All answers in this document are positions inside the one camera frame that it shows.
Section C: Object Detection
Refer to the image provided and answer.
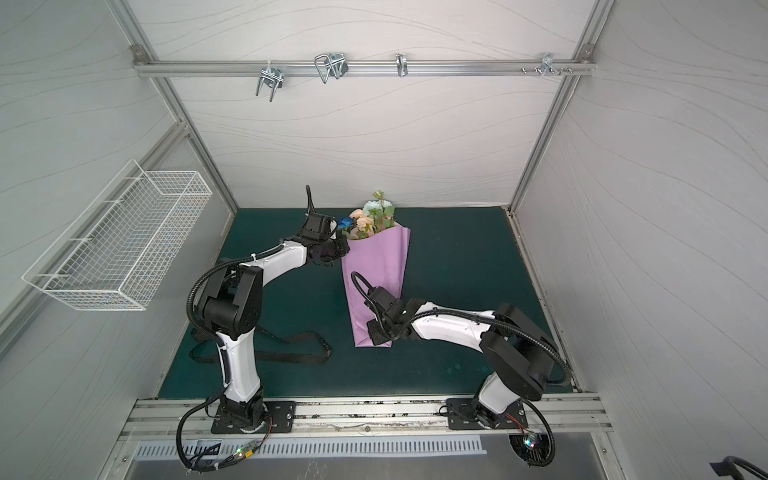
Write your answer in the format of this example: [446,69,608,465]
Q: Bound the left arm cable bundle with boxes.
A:
[175,392,274,474]

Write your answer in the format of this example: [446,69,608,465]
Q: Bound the blue fake flower stem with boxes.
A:
[337,217,356,230]

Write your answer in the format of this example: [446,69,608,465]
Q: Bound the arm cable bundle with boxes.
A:
[175,392,274,474]
[508,398,558,468]

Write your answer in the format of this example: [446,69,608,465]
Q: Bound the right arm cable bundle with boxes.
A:
[508,398,558,468]

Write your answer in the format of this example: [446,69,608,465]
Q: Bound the metal bolt clamp right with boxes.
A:
[520,53,573,77]

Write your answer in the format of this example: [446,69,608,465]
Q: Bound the metal bracket clamp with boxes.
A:
[395,53,408,78]

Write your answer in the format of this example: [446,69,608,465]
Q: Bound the white vent grille strip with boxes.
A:
[134,435,487,461]

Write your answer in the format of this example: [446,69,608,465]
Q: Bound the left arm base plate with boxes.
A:
[211,398,296,435]

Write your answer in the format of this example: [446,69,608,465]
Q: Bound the metal u-bolt clamp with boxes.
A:
[313,52,349,84]
[255,65,284,102]

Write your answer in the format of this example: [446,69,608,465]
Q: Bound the white wire basket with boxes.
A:
[21,160,212,311]

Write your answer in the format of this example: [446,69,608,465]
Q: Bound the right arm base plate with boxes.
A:
[438,397,528,432]

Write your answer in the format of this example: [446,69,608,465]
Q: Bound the black ribbon strap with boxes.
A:
[188,326,334,366]

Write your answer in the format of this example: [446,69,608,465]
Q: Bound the pink purple wrapping paper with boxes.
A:
[342,225,411,348]

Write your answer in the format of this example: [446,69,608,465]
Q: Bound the aluminium crossbar rail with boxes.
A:
[134,57,597,78]

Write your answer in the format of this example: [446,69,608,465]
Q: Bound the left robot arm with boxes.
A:
[186,211,349,432]

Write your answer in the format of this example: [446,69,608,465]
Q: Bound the mint fake flower stem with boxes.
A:
[363,190,395,236]

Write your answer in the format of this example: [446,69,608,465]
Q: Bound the metal U-bolt clamp middle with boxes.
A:
[313,52,349,84]

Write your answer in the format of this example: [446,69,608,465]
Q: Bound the metal U-bolt clamp left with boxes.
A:
[255,65,284,102]

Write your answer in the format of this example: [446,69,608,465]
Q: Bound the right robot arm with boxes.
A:
[358,285,572,428]

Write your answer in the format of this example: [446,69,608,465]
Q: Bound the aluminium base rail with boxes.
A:
[118,393,613,441]

